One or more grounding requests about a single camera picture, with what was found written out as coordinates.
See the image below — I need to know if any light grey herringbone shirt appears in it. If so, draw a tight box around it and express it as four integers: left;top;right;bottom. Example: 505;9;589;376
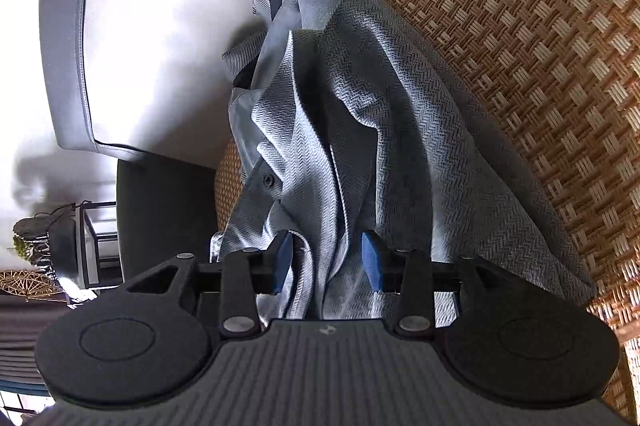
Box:
213;0;594;321

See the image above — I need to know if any black glass lantern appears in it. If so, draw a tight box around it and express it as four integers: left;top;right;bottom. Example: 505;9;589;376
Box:
47;201;124;292

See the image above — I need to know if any round wicker basket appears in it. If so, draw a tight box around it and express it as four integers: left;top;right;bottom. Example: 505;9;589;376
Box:
0;270;63;302

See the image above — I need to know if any woven bamboo seat mat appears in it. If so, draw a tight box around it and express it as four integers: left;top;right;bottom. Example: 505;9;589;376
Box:
186;0;639;425

